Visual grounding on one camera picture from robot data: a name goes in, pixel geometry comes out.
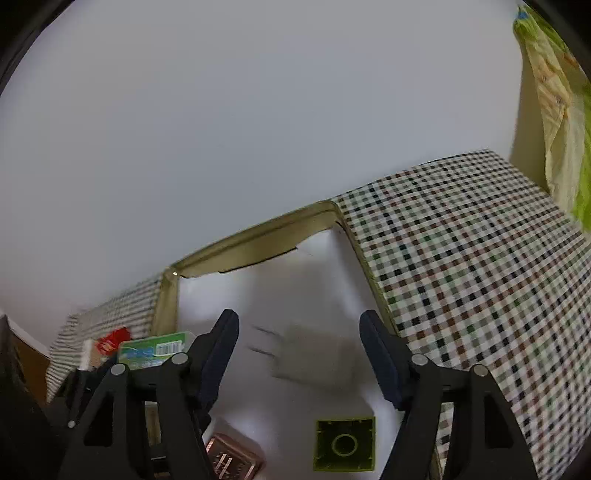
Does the gold tin box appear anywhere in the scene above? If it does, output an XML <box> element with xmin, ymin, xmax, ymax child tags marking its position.
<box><xmin>151</xmin><ymin>198</ymin><xmax>445</xmax><ymax>480</ymax></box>

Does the red translucent building block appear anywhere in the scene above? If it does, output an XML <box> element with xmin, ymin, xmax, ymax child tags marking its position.
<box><xmin>95</xmin><ymin>327</ymin><xmax>134</xmax><ymax>357</ymax></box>

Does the yellow-green printed cloth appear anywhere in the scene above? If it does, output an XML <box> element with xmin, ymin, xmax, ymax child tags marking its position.
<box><xmin>512</xmin><ymin>4</ymin><xmax>591</xmax><ymax>222</ymax></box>

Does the lime green building block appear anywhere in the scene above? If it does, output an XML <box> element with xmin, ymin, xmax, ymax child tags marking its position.
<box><xmin>312</xmin><ymin>416</ymin><xmax>378</xmax><ymax>472</ymax></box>

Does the checkered tablecloth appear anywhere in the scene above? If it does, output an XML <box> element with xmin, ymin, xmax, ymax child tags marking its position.
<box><xmin>45</xmin><ymin>149</ymin><xmax>591</xmax><ymax>480</ymax></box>

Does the brown wooden furniture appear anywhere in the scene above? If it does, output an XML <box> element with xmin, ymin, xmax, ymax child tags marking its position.
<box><xmin>10</xmin><ymin>329</ymin><xmax>51</xmax><ymax>384</ymax></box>

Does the green labelled packet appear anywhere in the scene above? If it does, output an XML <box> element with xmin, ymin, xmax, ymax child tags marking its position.
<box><xmin>117</xmin><ymin>330</ymin><xmax>204</xmax><ymax>371</ymax></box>

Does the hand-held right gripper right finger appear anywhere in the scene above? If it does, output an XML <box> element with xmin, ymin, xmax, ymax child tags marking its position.
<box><xmin>359</xmin><ymin>309</ymin><xmax>539</xmax><ymax>480</ymax></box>

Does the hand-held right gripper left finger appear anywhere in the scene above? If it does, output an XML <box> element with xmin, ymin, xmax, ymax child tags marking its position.
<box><xmin>59</xmin><ymin>309</ymin><xmax>241</xmax><ymax>480</ymax></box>

